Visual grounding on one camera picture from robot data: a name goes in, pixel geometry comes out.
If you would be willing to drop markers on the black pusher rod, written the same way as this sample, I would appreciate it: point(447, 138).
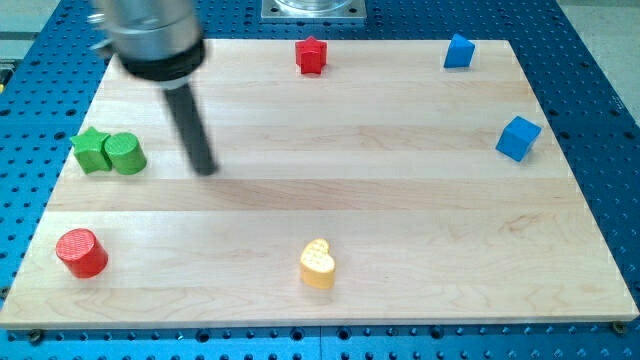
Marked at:
point(188, 122)

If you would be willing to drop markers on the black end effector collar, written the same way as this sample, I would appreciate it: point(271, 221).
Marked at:
point(167, 69)

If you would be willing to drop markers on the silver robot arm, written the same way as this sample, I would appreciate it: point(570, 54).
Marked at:
point(160, 41)

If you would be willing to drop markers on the green cylinder block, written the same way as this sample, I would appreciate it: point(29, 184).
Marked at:
point(125, 153)

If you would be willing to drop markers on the green star block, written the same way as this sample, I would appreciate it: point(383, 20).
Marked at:
point(89, 151)

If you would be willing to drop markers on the red star block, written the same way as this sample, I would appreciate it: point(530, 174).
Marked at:
point(311, 55)

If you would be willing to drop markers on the red cylinder block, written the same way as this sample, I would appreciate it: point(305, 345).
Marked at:
point(82, 253)

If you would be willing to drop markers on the light wooden board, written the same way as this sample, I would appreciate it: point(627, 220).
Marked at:
point(387, 155)

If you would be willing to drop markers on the yellow heart block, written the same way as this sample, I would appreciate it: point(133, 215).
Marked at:
point(317, 266)

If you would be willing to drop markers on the left board clamp screw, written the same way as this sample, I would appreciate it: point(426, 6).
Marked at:
point(35, 336)

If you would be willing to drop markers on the board clamp screw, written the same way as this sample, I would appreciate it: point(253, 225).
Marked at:
point(35, 336)
point(619, 328)

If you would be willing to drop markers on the blue triangular block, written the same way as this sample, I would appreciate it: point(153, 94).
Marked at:
point(459, 52)

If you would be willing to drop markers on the blue cube block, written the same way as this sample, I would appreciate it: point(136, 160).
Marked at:
point(517, 138)

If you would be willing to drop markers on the right board clamp screw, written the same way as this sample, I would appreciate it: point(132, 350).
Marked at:
point(619, 328)

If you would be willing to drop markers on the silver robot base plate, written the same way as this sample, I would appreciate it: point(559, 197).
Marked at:
point(281, 10)

